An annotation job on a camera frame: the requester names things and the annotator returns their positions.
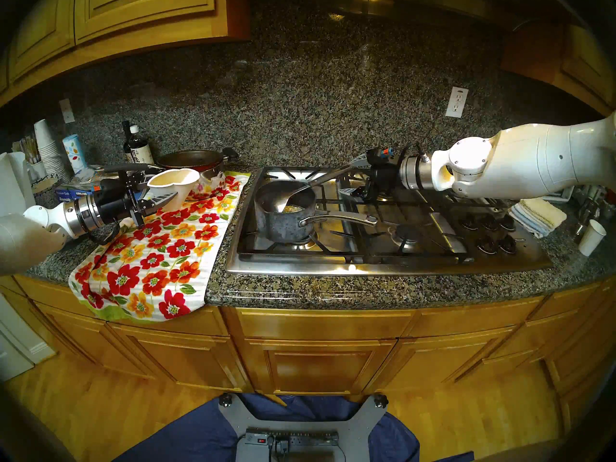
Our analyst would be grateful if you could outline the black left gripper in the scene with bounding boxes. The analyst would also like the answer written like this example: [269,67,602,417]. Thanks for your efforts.
[99,170,179,228]

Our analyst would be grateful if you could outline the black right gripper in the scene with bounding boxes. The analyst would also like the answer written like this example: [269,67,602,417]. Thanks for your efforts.
[338,150,405,199]

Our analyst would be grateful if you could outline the shiny steel stock pot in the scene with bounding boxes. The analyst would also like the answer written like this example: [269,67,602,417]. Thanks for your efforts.
[198,147,238,193]

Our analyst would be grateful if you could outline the metal serving spoon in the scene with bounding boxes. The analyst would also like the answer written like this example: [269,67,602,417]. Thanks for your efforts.
[270,164,354,214]

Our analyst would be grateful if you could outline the dark bottle white cap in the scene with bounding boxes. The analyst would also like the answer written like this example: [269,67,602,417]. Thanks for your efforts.
[128,126,154,166]

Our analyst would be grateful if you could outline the floral kitchen towel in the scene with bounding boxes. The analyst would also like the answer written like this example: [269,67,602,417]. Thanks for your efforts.
[68,171,252,323]

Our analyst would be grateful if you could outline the blue foil sheet box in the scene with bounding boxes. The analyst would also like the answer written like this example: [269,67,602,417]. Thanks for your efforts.
[54,173,105,204]

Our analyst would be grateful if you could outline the dark grey saucepan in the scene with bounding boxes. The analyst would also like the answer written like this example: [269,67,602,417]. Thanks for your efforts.
[253,180,378,244]

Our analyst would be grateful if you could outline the leaf print paper cup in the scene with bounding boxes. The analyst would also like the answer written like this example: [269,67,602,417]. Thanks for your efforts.
[62,134,88,174]

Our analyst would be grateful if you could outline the stainless steel gas cooktop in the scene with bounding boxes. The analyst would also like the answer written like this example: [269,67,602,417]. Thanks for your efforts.
[225,167,553,277]

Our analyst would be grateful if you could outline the stack of white paper cups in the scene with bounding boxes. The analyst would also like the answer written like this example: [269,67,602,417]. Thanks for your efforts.
[33,120,68,180]

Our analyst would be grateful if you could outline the cup of wooden sticks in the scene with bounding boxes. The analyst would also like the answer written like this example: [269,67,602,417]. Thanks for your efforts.
[19,136,47,180]

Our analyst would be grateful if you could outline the blue striped folded cloth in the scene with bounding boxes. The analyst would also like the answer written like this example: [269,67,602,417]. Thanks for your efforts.
[508,205,550,238]

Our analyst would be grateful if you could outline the wooden base cabinets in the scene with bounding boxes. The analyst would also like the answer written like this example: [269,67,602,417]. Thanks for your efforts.
[0,269,616,433]

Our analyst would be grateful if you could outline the cream folded cloth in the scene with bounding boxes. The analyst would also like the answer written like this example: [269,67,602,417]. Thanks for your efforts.
[517,198,567,227]

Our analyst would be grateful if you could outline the white plastic tray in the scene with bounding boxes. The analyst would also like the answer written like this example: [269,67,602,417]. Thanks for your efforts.
[541,187,576,204]

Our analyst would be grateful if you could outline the chrome metal fixture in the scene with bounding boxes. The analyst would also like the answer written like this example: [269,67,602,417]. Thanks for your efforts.
[573,187,598,236]

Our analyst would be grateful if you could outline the navy blue fabric cover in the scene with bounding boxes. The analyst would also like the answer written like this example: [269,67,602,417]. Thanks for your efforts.
[113,394,475,462]

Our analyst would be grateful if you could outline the small white paper cup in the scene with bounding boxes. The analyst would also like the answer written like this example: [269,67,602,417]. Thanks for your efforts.
[577,218,606,257]

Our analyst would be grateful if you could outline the grey power strip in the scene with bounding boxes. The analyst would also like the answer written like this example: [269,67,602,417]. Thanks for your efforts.
[244,430,340,447]

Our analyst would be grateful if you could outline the red frying pan grey handle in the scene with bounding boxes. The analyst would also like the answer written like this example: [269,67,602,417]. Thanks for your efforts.
[103,150,224,175]

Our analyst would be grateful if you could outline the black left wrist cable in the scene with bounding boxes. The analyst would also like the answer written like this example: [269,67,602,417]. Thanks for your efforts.
[93,219,122,246]

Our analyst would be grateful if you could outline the white wall power outlet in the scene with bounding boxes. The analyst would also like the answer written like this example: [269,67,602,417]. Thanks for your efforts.
[445,86,469,118]

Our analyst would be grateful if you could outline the wooden wall cabinet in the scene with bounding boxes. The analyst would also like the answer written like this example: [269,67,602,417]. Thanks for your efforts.
[500,21,616,120]
[0,0,250,108]

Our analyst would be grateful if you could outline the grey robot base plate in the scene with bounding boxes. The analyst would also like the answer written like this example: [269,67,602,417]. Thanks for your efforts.
[219,394,389,462]

